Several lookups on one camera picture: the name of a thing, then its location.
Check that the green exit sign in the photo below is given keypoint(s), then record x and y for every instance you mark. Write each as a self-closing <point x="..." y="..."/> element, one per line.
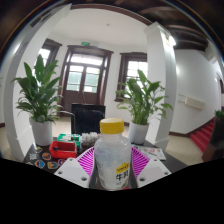
<point x="85" y="43"/>

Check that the tea set on wooden tray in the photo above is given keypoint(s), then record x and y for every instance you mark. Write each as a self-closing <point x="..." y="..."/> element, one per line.
<point x="90" y="138"/>

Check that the white wall radiator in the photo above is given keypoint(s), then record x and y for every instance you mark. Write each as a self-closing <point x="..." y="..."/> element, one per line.
<point x="191" y="101"/>

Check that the blue round badge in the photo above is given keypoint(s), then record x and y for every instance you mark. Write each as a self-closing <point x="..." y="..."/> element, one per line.
<point x="39" y="164"/>

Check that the large potted plant white pot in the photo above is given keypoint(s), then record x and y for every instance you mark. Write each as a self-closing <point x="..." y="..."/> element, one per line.
<point x="40" y="93"/>
<point x="143" y="100"/>

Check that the orange round badge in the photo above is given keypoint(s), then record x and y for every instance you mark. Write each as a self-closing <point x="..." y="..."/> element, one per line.
<point x="46" y="156"/>
<point x="52" y="165"/>

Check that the green box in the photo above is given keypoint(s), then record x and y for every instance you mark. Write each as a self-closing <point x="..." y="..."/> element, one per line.
<point x="68" y="137"/>

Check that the red carpeted staircase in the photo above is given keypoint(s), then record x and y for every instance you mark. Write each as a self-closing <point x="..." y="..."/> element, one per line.
<point x="204" y="135"/>

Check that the dark wooden double door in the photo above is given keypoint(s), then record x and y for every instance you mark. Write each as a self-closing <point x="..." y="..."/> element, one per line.
<point x="85" y="76"/>

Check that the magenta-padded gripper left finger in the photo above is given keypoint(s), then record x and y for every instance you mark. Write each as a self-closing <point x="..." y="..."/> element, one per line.
<point x="72" y="170"/>

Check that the purple round badge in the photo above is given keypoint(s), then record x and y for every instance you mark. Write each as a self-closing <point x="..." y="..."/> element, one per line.
<point x="61" y="162"/>

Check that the red plastic box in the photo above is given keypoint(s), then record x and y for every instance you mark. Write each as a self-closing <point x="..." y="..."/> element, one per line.
<point x="63" y="150"/>

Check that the printed paper leaflet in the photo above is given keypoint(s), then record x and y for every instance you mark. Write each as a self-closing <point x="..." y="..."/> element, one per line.
<point x="151" y="152"/>

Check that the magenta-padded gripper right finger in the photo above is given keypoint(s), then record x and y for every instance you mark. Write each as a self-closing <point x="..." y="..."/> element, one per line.
<point x="153" y="170"/>

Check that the yellow-capped clear drink bottle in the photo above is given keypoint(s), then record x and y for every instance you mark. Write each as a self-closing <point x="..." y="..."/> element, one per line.
<point x="112" y="156"/>

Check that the dark wooden framed window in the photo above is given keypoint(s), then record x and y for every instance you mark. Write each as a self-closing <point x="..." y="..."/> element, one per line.
<point x="50" y="50"/>
<point x="133" y="66"/>

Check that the black chair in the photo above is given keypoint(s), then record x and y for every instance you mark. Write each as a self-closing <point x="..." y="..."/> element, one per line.
<point x="87" y="118"/>

